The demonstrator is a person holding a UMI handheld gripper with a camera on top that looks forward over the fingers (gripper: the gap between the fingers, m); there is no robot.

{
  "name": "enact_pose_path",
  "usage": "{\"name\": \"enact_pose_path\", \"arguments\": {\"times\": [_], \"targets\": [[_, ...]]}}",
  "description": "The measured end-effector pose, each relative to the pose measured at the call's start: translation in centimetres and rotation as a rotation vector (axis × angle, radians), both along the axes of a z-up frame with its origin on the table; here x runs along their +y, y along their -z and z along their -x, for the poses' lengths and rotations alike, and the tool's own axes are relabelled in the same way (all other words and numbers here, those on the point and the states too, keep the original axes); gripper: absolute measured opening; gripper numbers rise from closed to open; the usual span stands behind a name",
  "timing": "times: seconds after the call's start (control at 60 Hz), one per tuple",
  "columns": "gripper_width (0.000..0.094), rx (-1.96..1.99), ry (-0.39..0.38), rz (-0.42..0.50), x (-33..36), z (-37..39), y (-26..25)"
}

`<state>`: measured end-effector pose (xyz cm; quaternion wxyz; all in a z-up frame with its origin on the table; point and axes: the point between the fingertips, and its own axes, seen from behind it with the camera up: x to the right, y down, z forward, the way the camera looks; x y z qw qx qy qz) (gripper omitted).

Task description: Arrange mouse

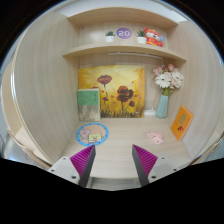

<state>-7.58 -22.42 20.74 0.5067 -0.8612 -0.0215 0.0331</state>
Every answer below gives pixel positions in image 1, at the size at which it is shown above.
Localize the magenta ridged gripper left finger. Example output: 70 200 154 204
48 144 97 188

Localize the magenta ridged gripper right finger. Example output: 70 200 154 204
131 144 179 187

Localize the pink computer mouse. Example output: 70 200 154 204
146 132 164 144

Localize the round cartoon mouse pad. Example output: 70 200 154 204
76 123 109 146

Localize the white power strip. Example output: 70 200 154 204
144 106 156 116

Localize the green cover book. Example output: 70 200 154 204
77 88 100 122

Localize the orange leaf book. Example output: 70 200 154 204
171 106 194 140

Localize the light blue vase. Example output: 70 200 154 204
156 95 168 119

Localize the poppy flower painting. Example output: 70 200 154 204
78 65 145 118

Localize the pink white flower bouquet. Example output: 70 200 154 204
152 64 184 96

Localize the right small potted plant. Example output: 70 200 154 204
136 30 146 44

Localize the small potted plant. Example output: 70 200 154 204
105 31 116 42
136 30 146 44

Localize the red plush toy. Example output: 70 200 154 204
144 28 164 47

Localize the left small potted plant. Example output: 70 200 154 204
105 31 116 42

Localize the purple round number sign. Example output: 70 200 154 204
116 28 132 39

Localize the wooden wall shelf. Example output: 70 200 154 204
63 43 187 61

